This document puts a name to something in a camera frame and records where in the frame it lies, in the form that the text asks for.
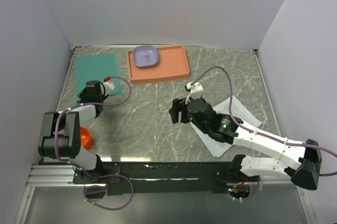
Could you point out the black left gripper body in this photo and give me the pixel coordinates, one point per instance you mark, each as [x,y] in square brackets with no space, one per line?
[82,95]

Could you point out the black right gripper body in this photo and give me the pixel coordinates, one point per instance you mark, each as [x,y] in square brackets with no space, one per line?
[205,129]

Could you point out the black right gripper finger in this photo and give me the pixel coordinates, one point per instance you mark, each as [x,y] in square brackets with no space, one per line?
[174,116]
[176,104]

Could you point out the teal green file folder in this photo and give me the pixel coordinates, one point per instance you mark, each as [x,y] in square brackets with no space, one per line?
[96,67]

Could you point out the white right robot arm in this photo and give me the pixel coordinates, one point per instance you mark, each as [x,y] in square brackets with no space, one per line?
[298,161]

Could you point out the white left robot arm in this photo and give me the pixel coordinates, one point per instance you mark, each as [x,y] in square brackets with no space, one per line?
[60,135]

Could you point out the white printed paper sheets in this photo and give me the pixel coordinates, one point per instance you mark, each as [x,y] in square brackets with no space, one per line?
[217,149]

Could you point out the salmon pink tray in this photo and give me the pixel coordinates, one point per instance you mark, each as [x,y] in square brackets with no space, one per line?
[172,65]

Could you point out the orange plastic cup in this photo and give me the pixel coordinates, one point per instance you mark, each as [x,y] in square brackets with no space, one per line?
[86,139]

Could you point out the lavender square bowl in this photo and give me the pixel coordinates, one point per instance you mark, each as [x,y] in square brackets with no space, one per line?
[145,56]

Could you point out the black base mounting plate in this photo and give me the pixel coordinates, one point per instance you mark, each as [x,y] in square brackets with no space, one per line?
[164,177]

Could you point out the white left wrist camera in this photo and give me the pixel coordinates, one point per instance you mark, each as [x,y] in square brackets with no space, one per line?
[109,85]

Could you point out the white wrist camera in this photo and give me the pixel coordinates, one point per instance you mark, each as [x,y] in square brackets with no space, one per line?
[109,85]
[195,91]

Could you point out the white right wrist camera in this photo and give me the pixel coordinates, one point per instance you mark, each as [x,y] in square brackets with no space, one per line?
[195,91]

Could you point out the aluminium frame rail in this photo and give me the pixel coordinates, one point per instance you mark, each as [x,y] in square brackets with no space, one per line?
[50,176]

